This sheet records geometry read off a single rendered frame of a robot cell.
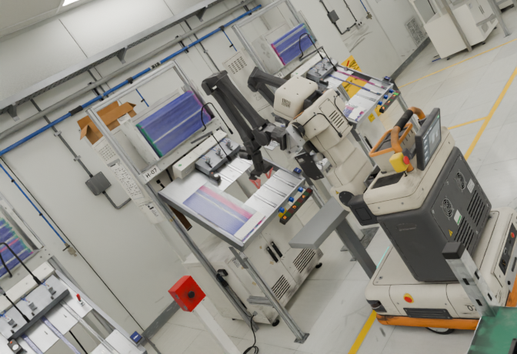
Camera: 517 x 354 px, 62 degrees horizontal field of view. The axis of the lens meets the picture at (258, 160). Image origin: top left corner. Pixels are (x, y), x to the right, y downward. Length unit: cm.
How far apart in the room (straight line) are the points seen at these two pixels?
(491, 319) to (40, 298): 214
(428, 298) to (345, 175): 68
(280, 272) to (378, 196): 139
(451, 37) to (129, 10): 437
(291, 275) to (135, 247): 177
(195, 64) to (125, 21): 88
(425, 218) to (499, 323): 106
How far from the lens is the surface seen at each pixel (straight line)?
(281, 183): 292
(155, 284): 446
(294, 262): 323
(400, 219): 197
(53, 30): 473
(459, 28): 677
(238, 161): 307
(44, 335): 254
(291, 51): 392
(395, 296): 229
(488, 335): 90
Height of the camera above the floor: 156
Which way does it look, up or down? 11 degrees down
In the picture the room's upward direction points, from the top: 35 degrees counter-clockwise
